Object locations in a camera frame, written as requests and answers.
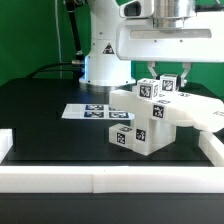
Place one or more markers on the white chair back frame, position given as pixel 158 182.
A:
pixel 177 108

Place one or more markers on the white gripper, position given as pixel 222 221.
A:
pixel 200 40

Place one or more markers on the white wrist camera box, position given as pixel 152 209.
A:
pixel 137 9

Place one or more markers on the white chair seat part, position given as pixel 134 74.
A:
pixel 151 135

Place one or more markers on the white left fence bar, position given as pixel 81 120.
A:
pixel 6 142

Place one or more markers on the white right fence bar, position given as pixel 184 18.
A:
pixel 212 147

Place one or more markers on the white front fence bar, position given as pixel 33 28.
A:
pixel 80 179

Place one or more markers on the white fence bar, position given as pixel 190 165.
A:
pixel 6 142
pixel 80 179
pixel 212 147

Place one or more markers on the white marker base plate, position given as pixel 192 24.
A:
pixel 95 111

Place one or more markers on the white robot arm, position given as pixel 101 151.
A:
pixel 103 67

